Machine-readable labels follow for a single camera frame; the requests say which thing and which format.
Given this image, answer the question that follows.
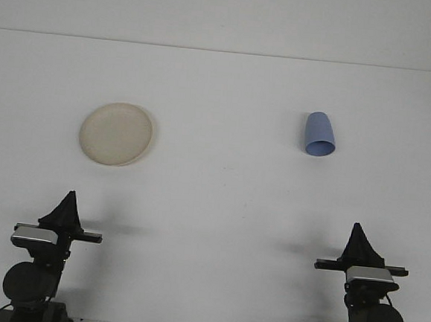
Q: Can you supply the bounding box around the pale blue cup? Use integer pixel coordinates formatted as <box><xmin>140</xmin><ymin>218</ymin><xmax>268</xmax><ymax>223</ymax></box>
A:
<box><xmin>300</xmin><ymin>110</ymin><xmax>340</xmax><ymax>158</ymax></box>

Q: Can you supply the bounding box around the pale round plate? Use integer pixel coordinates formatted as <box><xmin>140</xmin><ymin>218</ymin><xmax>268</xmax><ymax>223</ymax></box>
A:
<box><xmin>76</xmin><ymin>98</ymin><xmax>160</xmax><ymax>171</ymax></box>

